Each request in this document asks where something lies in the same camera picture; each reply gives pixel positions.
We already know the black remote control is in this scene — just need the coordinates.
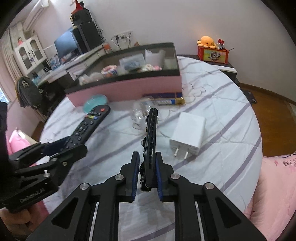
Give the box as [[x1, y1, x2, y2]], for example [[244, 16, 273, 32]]
[[46, 104, 112, 158]]

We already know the black hair comb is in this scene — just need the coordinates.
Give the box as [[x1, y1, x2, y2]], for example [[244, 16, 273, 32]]
[[139, 108, 158, 192]]

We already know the pastel block figure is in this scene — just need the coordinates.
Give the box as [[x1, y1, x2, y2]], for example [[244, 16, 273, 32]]
[[101, 65, 117, 78]]

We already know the clear plastic mask box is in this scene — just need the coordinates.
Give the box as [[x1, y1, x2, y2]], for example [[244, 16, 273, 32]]
[[119, 54, 145, 71]]

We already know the white pink block cat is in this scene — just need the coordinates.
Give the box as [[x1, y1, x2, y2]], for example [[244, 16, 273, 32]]
[[141, 64, 162, 72]]

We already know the left hand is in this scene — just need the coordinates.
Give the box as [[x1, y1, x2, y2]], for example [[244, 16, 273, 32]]
[[1, 204, 43, 239]]

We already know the black office chair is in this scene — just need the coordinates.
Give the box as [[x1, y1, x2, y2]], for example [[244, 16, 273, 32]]
[[31, 82, 65, 122]]

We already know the pink bedding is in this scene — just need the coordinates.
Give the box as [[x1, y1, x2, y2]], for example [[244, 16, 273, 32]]
[[244, 153, 295, 240]]

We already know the teal round case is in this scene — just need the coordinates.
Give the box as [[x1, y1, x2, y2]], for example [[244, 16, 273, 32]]
[[83, 94, 108, 113]]

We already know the striped white tablecloth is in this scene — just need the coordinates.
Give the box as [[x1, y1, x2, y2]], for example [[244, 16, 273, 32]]
[[44, 57, 262, 240]]

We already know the white power adapter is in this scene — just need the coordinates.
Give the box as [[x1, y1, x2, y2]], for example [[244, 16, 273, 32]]
[[170, 112, 206, 160]]

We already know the white computer desk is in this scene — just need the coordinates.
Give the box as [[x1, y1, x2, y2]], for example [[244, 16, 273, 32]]
[[32, 43, 106, 86]]

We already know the white glass door cabinet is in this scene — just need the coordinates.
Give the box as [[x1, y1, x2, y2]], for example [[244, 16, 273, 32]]
[[14, 35, 47, 76]]

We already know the clear plastic bag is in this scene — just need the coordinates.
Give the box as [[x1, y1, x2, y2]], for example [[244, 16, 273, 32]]
[[131, 96, 163, 130]]

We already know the pink black storage box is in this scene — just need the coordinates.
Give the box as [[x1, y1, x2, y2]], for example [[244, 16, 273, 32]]
[[65, 42, 183, 106]]

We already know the black computer monitor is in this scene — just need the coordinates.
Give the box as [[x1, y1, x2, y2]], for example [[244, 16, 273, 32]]
[[54, 28, 79, 59]]

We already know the blue gold tube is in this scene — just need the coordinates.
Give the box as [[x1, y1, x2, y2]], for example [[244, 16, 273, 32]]
[[154, 97, 185, 105]]

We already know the black bathroom scale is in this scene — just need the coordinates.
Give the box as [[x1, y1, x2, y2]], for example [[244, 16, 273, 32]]
[[241, 89, 257, 104]]

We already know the red topped water bottle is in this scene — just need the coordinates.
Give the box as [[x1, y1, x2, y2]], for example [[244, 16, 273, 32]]
[[103, 43, 113, 54]]

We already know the black computer tower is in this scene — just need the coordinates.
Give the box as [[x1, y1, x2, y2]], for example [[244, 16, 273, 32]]
[[70, 22, 102, 54]]

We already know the black speaker box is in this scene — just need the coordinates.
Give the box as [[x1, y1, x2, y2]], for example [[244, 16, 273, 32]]
[[71, 9, 92, 26]]

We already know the black white tv cabinet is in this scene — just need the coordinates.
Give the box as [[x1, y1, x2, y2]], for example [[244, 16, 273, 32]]
[[177, 55, 238, 89]]

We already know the white air conditioner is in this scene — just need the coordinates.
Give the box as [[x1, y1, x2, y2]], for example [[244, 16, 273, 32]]
[[23, 0, 49, 32]]

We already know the white holder cup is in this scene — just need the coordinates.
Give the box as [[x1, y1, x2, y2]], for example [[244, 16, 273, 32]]
[[145, 50, 166, 68]]

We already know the red toy box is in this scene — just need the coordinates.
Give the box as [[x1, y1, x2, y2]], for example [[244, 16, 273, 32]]
[[197, 46, 229, 64]]

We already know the orange octopus plush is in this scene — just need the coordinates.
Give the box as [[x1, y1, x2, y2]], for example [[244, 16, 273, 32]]
[[197, 36, 217, 49]]

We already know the wall power socket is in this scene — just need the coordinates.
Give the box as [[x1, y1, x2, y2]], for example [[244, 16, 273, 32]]
[[114, 30, 133, 40]]

